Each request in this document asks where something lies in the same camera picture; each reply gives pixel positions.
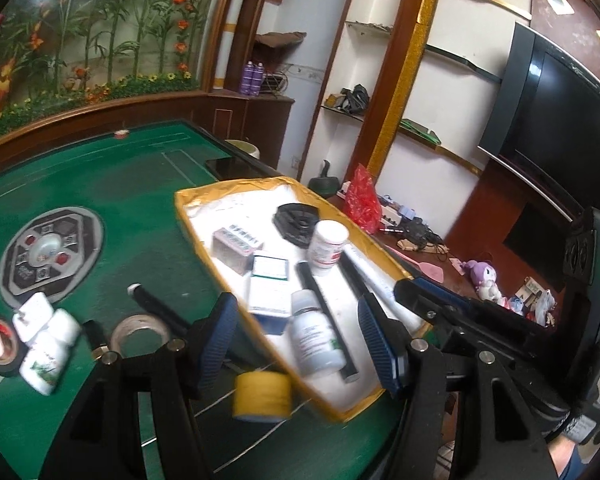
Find long white tube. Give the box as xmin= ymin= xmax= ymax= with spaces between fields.
xmin=341 ymin=242 xmax=406 ymax=306

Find white power strip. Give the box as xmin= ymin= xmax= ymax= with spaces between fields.
xmin=377 ymin=195 xmax=416 ymax=228

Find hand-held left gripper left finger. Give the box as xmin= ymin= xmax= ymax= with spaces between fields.
xmin=40 ymin=292 xmax=240 ymax=480

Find pink fly swatter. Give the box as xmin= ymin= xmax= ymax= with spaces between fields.
xmin=395 ymin=250 xmax=443 ymax=283

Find green item on shelf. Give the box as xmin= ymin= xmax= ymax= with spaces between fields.
xmin=400 ymin=119 xmax=441 ymax=145

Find black pen yellow band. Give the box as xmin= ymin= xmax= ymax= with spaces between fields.
xmin=295 ymin=261 xmax=360 ymax=383

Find white purple plush toy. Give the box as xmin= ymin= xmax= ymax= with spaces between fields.
xmin=462 ymin=259 xmax=506 ymax=306

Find person's right forearm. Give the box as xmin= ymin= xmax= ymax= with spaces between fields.
xmin=542 ymin=395 xmax=600 ymax=480

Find white plug adapter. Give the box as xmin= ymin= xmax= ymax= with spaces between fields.
xmin=12 ymin=291 xmax=56 ymax=343

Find pile of small packets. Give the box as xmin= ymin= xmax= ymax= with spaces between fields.
xmin=510 ymin=277 xmax=561 ymax=326

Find white gold paper roll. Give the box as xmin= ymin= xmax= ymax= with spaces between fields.
xmin=214 ymin=0 xmax=246 ymax=92

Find white box red label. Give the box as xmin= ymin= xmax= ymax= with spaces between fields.
xmin=211 ymin=222 xmax=262 ymax=276

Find small white cardboard box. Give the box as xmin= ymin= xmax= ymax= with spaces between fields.
xmin=246 ymin=252 xmax=293 ymax=336

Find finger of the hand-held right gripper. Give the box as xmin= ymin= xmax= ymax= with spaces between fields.
xmin=396 ymin=294 xmax=488 ymax=353
xmin=395 ymin=279 xmax=521 ymax=336

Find round table control panel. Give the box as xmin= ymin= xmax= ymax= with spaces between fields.
xmin=0 ymin=206 xmax=105 ymax=309

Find black pen white tips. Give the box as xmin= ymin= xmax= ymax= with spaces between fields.
xmin=127 ymin=284 xmax=193 ymax=338

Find black kettle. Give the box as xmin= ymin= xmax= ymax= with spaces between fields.
xmin=307 ymin=159 xmax=341 ymax=196

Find black item on wall shelf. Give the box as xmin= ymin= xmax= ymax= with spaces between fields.
xmin=337 ymin=85 xmax=371 ymax=111

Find white bottle green label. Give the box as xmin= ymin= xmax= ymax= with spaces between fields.
xmin=290 ymin=289 xmax=348 ymax=380
xmin=19 ymin=308 xmax=82 ymax=396

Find artificial flower display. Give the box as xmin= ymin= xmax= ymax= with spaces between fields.
xmin=0 ymin=0 xmax=241 ymax=146

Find gold-rimmed cardboard box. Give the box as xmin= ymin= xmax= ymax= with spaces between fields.
xmin=174 ymin=176 xmax=433 ymax=423

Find tan tape roll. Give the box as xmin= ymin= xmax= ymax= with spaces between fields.
xmin=109 ymin=314 xmax=173 ymax=358

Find round grey black plastic case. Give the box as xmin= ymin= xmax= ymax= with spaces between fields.
xmin=272 ymin=202 xmax=321 ymax=248

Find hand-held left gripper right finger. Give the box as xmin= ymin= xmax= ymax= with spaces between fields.
xmin=358 ymin=296 xmax=561 ymax=480

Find black cable bundle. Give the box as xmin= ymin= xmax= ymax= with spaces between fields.
xmin=400 ymin=220 xmax=448 ymax=253

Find red black tape roll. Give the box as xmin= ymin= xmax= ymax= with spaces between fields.
xmin=0 ymin=312 xmax=28 ymax=378

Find wooden corner cabinet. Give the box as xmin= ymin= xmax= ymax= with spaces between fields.
xmin=207 ymin=91 xmax=296 ymax=171

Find black flat television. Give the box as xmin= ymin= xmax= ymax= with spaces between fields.
xmin=477 ymin=21 xmax=600 ymax=221

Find yellow tape roll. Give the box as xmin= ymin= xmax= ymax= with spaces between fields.
xmin=232 ymin=371 xmax=293 ymax=423

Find white jar red label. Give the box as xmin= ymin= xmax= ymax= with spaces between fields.
xmin=307 ymin=220 xmax=350 ymax=277

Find black stick gold tip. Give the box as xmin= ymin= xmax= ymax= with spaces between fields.
xmin=82 ymin=319 xmax=112 ymax=363

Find brown item on shelf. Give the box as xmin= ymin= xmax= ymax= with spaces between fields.
xmin=255 ymin=31 xmax=307 ymax=50

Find red plastic bag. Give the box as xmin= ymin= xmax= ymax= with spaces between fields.
xmin=341 ymin=162 xmax=383 ymax=235

